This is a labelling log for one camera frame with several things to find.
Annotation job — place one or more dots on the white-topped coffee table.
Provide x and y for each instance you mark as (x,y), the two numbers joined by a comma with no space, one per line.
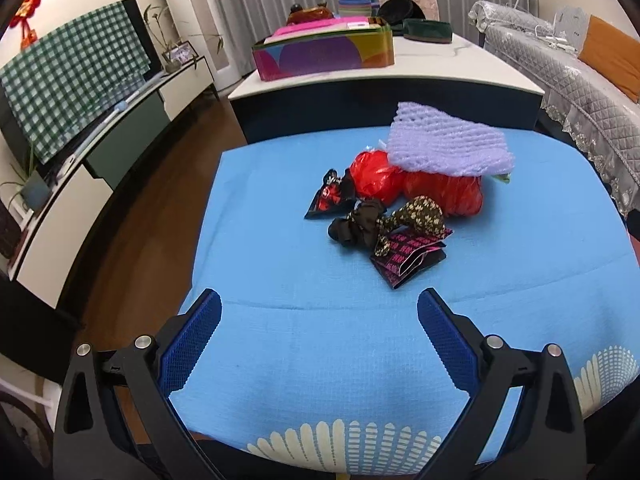
(450,67)

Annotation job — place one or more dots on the brown teapot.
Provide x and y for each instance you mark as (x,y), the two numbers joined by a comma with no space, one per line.
(307,14)

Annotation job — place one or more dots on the green round hat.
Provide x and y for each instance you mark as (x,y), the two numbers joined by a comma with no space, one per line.
(427,30)

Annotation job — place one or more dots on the bamboo plant in vase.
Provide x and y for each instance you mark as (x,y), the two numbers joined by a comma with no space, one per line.
(171,64)

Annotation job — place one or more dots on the black red snack wrapper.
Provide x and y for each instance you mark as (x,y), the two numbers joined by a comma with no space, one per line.
(325,200)

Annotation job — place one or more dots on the plant in blue pot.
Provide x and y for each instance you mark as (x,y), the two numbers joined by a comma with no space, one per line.
(35,192)

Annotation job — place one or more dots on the large red plastic bag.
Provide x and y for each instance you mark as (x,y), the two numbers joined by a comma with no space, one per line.
(450,195)

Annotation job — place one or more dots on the black television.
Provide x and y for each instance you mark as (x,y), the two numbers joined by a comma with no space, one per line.
(145,25)

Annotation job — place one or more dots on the green checked cloth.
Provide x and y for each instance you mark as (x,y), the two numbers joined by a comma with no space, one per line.
(70,80)

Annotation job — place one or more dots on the photo frame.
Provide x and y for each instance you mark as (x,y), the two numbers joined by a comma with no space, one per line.
(178,53)

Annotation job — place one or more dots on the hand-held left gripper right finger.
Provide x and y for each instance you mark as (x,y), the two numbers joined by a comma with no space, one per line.
(442,340)

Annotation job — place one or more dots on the purple foam net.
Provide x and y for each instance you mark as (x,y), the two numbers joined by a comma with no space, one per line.
(440,140)

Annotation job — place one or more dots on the blue tablecloth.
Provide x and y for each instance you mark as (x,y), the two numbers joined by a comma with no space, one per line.
(300,270)

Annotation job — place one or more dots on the dark floral cloth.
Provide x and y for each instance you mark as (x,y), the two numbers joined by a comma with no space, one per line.
(420,212)

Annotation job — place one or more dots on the stack of coloured bowls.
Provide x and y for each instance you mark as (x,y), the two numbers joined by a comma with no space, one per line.
(355,7)

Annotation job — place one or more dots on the black hat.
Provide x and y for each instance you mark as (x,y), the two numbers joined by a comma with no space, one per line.
(400,10)

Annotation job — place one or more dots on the pink paper sheet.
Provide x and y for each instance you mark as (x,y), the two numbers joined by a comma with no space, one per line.
(320,27)

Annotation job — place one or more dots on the white green television cabinet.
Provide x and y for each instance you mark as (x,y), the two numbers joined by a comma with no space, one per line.
(65,230)

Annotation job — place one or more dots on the small red plastic bag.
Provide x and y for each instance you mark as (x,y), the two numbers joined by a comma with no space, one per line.
(372,175)

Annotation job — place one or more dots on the black pink snack wrapper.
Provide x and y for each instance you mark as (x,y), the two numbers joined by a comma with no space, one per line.
(400,255)

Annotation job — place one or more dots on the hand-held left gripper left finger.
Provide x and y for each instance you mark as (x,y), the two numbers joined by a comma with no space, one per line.
(197,340)

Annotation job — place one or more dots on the colourful rectangular box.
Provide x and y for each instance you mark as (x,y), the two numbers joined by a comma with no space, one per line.
(320,55)

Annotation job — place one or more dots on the orange cushion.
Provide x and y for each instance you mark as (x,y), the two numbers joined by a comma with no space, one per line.
(610,55)

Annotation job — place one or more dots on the red knot wall decoration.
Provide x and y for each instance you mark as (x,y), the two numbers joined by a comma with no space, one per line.
(32,5)

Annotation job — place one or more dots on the black hair scrunchie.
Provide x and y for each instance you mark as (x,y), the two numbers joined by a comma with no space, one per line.
(355,225)

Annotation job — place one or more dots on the grey quilted sofa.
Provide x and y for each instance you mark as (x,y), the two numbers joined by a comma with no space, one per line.
(575,95)

